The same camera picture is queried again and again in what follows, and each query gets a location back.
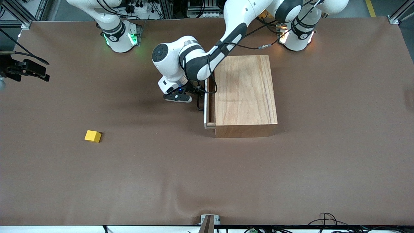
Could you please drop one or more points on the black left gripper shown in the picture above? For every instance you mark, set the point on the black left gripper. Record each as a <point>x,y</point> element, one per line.
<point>193,89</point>

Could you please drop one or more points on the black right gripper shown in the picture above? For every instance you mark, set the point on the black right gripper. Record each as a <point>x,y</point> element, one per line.
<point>9,67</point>

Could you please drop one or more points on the yellow wooden block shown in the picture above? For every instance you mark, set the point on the yellow wooden block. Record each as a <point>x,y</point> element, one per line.
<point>92,136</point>

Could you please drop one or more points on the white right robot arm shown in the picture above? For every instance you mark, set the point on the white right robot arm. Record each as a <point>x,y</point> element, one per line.
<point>119,43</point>

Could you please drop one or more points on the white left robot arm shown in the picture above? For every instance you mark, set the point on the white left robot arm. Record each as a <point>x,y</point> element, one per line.
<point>174,69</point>

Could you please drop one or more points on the grey arm base connector box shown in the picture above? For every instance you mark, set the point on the grey arm base connector box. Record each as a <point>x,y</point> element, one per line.
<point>280,32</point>
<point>139,32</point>

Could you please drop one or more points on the light wooden cabinet box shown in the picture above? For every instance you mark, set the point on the light wooden cabinet box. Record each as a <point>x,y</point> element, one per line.
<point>245,97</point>

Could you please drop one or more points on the white power strip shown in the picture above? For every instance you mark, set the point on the white power strip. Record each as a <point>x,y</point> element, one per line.
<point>207,14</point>

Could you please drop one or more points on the aluminium extrusion column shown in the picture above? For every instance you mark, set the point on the aluminium extrusion column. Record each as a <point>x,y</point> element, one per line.
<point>166,9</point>

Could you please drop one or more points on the brown table cover sheet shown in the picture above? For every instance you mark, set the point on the brown table cover sheet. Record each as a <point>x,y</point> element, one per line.
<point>161,178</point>

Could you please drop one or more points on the orange packet pile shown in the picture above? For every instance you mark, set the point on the orange packet pile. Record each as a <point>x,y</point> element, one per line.
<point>266,14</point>

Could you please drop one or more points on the power strip with black plugs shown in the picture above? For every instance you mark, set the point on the power strip with black plugs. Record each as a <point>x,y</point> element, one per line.
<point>137,6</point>

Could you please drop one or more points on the aluminium frame post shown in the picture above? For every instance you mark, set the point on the aluminium frame post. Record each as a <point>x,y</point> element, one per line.
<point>396,17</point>
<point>22,21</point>

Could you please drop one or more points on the metal table edge bracket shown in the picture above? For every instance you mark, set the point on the metal table edge bracket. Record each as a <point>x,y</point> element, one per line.
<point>209,221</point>

